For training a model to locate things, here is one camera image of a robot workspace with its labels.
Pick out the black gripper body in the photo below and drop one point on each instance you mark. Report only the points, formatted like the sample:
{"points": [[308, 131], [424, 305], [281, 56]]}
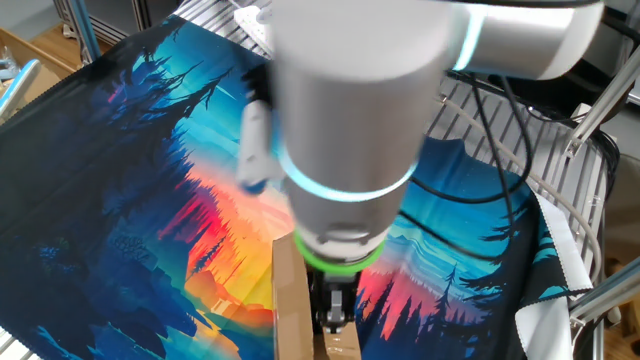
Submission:
{"points": [[332, 295]]}

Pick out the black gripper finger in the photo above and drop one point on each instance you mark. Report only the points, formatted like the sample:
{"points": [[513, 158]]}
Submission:
{"points": [[336, 320], [320, 320]]}

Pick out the brown cardboard box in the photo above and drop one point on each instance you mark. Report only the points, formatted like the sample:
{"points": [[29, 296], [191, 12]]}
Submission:
{"points": [[290, 310]]}

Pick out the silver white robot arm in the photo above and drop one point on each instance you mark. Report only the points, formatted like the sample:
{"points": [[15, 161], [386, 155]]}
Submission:
{"points": [[360, 100]]}

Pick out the open cardboard box with clutter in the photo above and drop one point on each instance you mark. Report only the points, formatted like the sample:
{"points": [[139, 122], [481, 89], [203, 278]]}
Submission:
{"points": [[30, 52]]}

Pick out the colourful sunset print tablecloth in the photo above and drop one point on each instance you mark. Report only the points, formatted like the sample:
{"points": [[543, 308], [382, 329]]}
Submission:
{"points": [[125, 200]]}

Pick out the white power strip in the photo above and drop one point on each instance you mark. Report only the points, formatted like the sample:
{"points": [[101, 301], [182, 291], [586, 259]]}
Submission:
{"points": [[252, 20]]}

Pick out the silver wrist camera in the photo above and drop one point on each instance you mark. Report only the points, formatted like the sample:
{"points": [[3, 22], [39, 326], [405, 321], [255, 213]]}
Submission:
{"points": [[255, 145]]}

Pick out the aluminium frame post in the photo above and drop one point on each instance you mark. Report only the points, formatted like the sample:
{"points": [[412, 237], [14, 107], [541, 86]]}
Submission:
{"points": [[600, 107], [605, 297], [86, 30]]}

